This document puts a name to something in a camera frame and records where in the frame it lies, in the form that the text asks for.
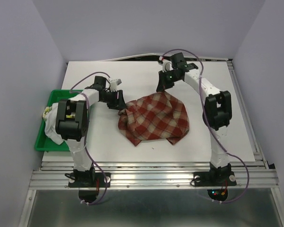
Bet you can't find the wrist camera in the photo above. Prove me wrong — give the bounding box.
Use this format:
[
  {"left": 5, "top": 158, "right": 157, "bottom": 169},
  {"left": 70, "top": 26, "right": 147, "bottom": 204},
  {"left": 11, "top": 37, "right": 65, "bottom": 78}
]
[
  {"left": 158, "top": 56, "right": 172, "bottom": 72},
  {"left": 109, "top": 79, "right": 122, "bottom": 92}
]

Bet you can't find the yellow floral skirt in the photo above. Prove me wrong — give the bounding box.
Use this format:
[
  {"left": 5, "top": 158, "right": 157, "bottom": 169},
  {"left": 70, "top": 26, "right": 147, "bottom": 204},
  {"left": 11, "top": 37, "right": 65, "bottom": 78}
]
[{"left": 42, "top": 106, "right": 52, "bottom": 122}]

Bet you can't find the aluminium rail frame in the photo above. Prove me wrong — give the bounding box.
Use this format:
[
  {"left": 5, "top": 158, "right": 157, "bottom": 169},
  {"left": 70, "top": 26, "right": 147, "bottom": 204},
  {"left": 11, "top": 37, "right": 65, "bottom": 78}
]
[{"left": 19, "top": 60, "right": 284, "bottom": 227}]

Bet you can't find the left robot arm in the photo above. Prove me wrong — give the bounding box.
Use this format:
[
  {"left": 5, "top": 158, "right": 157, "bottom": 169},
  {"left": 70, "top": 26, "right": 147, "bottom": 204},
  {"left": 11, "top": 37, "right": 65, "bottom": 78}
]
[{"left": 55, "top": 76, "right": 126, "bottom": 187}]

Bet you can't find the red plaid skirt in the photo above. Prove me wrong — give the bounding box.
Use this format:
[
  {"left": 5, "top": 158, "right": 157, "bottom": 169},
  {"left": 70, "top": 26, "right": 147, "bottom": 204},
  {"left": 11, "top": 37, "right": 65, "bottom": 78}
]
[{"left": 118, "top": 91, "right": 190, "bottom": 146}]

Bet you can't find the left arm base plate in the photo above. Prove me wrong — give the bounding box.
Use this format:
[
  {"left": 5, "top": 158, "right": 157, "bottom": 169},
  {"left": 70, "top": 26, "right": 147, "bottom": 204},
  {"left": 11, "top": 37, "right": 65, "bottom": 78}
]
[{"left": 64, "top": 172, "right": 111, "bottom": 188}]

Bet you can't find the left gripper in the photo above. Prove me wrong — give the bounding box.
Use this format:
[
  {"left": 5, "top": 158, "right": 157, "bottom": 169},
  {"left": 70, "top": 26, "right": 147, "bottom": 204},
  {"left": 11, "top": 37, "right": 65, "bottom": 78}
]
[{"left": 101, "top": 89, "right": 128, "bottom": 110}]

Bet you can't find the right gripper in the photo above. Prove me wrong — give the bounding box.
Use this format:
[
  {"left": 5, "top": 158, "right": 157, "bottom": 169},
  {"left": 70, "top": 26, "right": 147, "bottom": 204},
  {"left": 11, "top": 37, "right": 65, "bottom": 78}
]
[{"left": 156, "top": 69, "right": 181, "bottom": 91}]

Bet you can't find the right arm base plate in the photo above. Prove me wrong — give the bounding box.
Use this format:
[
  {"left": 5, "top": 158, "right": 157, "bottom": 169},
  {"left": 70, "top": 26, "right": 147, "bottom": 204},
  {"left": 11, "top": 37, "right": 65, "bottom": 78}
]
[{"left": 190, "top": 172, "right": 237, "bottom": 187}]

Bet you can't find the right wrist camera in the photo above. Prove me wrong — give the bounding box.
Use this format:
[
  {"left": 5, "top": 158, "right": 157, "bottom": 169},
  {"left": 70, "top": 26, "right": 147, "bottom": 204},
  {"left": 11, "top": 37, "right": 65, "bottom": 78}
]
[{"left": 158, "top": 56, "right": 172, "bottom": 72}]

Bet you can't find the green plastic tray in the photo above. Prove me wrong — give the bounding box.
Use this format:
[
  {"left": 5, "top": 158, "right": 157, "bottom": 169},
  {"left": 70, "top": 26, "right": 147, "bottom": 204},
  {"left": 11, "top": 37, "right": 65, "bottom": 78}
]
[{"left": 35, "top": 90, "right": 81, "bottom": 152}]

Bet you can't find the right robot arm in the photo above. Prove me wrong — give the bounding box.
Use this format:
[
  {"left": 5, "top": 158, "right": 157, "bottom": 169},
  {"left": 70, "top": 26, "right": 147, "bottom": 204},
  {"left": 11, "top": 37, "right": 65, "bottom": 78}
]
[{"left": 156, "top": 52, "right": 233, "bottom": 187}]

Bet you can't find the white skirt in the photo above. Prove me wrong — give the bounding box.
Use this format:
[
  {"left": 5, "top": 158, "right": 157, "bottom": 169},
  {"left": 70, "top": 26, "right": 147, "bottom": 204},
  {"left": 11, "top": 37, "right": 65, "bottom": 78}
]
[{"left": 44, "top": 103, "right": 64, "bottom": 145}]

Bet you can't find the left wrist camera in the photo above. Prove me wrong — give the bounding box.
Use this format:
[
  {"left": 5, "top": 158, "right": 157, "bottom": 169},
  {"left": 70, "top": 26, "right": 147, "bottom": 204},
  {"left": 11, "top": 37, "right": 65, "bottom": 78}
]
[{"left": 109, "top": 79, "right": 122, "bottom": 92}]

